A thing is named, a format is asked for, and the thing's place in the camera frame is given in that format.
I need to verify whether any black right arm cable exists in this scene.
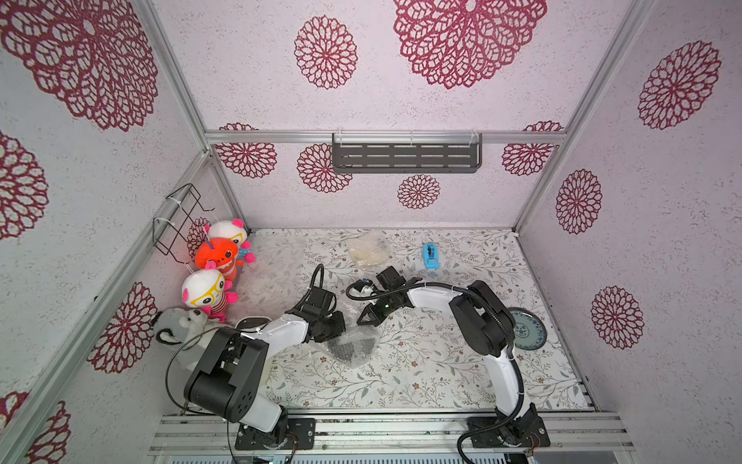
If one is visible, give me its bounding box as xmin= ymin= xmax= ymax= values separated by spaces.
xmin=346 ymin=277 xmax=526 ymax=464

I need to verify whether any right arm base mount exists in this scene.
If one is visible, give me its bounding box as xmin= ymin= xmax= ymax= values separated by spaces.
xmin=471 ymin=410 xmax=551 ymax=449

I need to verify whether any white plush with blue dots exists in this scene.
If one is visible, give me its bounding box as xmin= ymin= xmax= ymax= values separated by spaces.
xmin=205 ymin=218 xmax=256 ymax=264

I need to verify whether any cream plate with black flowers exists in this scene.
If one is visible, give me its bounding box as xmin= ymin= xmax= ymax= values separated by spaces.
xmin=347 ymin=233 xmax=392 ymax=269

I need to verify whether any white plush with striped shirt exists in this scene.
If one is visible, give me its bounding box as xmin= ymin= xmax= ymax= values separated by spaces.
xmin=181 ymin=269 xmax=239 ymax=323

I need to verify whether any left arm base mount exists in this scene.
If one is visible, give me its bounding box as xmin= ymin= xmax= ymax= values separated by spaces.
xmin=235 ymin=417 xmax=317 ymax=452

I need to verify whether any black wire wall basket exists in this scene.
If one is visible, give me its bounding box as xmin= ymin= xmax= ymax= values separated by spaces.
xmin=151 ymin=183 xmax=214 ymax=265

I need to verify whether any red monster plush toy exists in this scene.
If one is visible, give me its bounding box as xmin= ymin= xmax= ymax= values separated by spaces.
xmin=194 ymin=238 xmax=241 ymax=281

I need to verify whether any grey plush koala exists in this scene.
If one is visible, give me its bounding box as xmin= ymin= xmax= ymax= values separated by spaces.
xmin=154 ymin=307 xmax=228 ymax=371

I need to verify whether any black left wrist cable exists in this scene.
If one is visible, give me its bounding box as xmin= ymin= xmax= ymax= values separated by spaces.
xmin=294 ymin=263 xmax=337 ymax=311

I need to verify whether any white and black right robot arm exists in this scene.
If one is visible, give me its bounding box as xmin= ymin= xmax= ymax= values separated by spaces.
xmin=346 ymin=267 xmax=531 ymax=421

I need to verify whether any grey slotted wall shelf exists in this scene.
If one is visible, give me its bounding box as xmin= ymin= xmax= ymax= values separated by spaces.
xmin=330 ymin=133 xmax=482 ymax=174

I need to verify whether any cream rectangular tray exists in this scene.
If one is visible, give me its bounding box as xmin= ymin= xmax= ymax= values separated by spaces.
xmin=235 ymin=316 xmax=272 ymax=333

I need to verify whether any blue floral ceramic plate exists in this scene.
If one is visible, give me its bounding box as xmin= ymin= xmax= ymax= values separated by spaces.
xmin=508 ymin=307 xmax=548 ymax=351

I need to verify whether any blue tape dispenser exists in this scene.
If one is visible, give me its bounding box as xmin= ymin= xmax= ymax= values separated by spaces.
xmin=422 ymin=243 xmax=440 ymax=270

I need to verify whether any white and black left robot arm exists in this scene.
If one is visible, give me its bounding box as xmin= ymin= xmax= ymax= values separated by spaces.
xmin=184 ymin=286 xmax=346 ymax=435

